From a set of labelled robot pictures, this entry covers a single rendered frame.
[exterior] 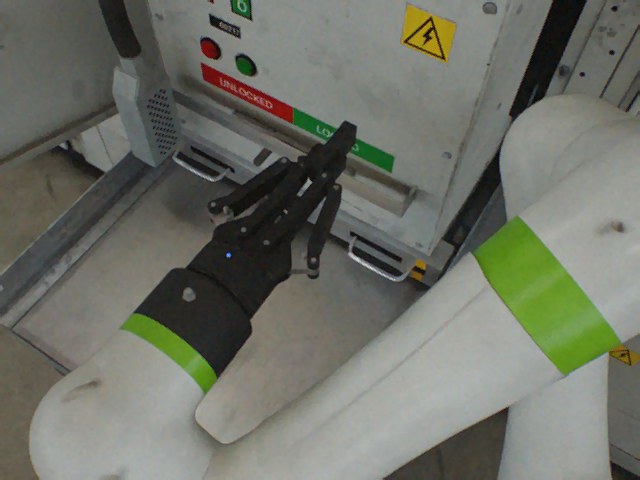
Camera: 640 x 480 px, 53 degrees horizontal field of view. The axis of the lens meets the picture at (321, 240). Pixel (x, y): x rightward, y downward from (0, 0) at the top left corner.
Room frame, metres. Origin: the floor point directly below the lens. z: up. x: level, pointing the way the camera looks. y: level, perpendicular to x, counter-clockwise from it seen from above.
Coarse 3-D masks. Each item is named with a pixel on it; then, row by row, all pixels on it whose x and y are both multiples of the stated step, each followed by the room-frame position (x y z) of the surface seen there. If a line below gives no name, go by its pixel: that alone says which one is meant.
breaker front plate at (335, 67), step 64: (192, 0) 0.70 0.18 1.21; (256, 0) 0.65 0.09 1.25; (320, 0) 0.60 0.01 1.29; (384, 0) 0.56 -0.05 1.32; (448, 0) 0.53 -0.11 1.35; (192, 64) 0.71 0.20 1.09; (256, 64) 0.65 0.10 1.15; (320, 64) 0.60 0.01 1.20; (384, 64) 0.56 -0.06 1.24; (448, 64) 0.52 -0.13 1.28; (192, 128) 0.72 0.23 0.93; (256, 128) 0.65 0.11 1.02; (384, 128) 0.55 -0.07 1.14; (448, 128) 0.51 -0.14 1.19; (384, 192) 0.55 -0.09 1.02
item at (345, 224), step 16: (192, 144) 0.71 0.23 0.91; (208, 144) 0.70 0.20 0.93; (208, 160) 0.70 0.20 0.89; (224, 160) 0.68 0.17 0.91; (240, 160) 0.67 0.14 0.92; (240, 176) 0.66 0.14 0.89; (320, 208) 0.58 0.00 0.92; (336, 224) 0.57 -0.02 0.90; (352, 224) 0.55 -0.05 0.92; (368, 240) 0.54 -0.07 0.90; (384, 240) 0.53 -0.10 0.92; (384, 256) 0.52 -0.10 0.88; (400, 256) 0.51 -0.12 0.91; (416, 256) 0.50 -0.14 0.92; (432, 256) 0.50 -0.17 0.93; (448, 256) 0.50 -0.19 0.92; (432, 272) 0.48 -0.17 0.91
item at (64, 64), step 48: (0, 0) 0.79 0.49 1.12; (48, 0) 0.83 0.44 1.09; (96, 0) 0.88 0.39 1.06; (144, 0) 0.94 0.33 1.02; (0, 48) 0.77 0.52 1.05; (48, 48) 0.81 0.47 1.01; (96, 48) 0.86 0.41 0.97; (0, 96) 0.74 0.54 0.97; (48, 96) 0.79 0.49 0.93; (96, 96) 0.84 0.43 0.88; (0, 144) 0.72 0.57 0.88; (48, 144) 0.74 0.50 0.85
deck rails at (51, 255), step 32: (128, 160) 0.68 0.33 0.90; (96, 192) 0.61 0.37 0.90; (128, 192) 0.65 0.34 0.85; (480, 192) 0.68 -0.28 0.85; (64, 224) 0.54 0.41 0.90; (96, 224) 0.58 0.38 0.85; (480, 224) 0.61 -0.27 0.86; (32, 256) 0.48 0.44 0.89; (64, 256) 0.51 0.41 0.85; (0, 288) 0.43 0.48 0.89; (32, 288) 0.45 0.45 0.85; (416, 288) 0.49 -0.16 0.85; (0, 320) 0.40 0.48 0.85
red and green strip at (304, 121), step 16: (208, 80) 0.70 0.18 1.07; (224, 80) 0.68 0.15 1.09; (240, 96) 0.67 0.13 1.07; (256, 96) 0.65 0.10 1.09; (272, 112) 0.64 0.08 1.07; (288, 112) 0.63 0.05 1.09; (304, 128) 0.61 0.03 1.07; (320, 128) 0.60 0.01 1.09; (368, 144) 0.56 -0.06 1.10; (368, 160) 0.56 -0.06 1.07; (384, 160) 0.55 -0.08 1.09
